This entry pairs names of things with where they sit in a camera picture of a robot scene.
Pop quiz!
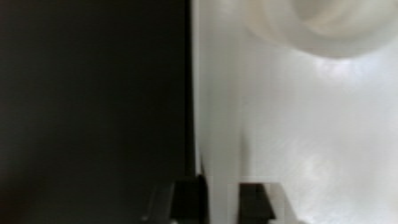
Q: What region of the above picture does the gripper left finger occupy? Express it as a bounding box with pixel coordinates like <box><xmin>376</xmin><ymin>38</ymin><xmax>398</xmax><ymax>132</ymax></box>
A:
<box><xmin>140</xmin><ymin>176</ymin><xmax>207</xmax><ymax>224</ymax></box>

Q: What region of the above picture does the white square table top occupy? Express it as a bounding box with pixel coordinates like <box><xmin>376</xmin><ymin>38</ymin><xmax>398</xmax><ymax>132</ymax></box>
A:
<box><xmin>191</xmin><ymin>0</ymin><xmax>398</xmax><ymax>224</ymax></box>

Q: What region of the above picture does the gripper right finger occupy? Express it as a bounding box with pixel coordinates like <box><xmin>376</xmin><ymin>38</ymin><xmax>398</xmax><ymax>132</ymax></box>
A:
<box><xmin>237</xmin><ymin>183</ymin><xmax>275</xmax><ymax>224</ymax></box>

